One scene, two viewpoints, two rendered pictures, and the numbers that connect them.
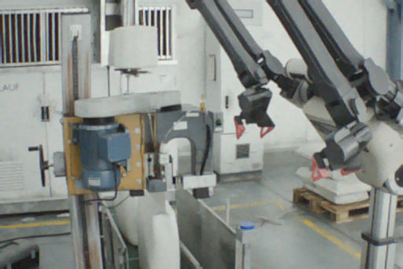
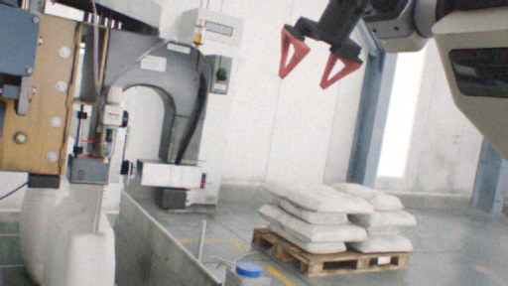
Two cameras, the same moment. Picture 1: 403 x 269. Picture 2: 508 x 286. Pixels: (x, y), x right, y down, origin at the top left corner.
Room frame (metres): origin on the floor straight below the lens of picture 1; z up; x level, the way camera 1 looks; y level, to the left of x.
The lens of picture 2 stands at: (1.02, 0.06, 1.22)
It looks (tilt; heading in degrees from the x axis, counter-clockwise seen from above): 4 degrees down; 347
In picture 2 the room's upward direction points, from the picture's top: 9 degrees clockwise
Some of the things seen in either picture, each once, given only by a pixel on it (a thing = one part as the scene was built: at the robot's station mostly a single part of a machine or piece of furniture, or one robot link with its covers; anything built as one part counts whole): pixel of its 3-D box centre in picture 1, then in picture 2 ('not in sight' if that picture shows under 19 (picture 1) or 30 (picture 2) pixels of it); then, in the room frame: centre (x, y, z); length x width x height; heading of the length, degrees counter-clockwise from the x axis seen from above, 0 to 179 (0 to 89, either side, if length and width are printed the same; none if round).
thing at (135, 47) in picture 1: (135, 47); not in sight; (1.84, 0.23, 1.61); 0.17 x 0.17 x 0.17
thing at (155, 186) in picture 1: (156, 184); (87, 169); (2.01, 0.17, 1.04); 0.08 x 0.06 x 0.05; 108
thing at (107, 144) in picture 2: (164, 171); (107, 142); (1.95, 0.14, 1.11); 0.03 x 0.03 x 0.06
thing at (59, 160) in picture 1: (58, 163); not in sight; (1.95, 0.58, 1.14); 0.11 x 0.06 x 0.11; 18
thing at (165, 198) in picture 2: (204, 191); (177, 197); (2.08, -0.03, 0.98); 0.09 x 0.05 x 0.05; 108
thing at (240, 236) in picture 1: (246, 233); (246, 284); (2.01, -0.21, 0.81); 0.08 x 0.08 x 0.06; 18
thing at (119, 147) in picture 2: (168, 174); (115, 153); (2.03, 0.12, 1.08); 0.03 x 0.01 x 0.13; 108
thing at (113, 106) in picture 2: (164, 162); (112, 124); (1.96, 0.13, 1.14); 0.05 x 0.04 x 0.16; 108
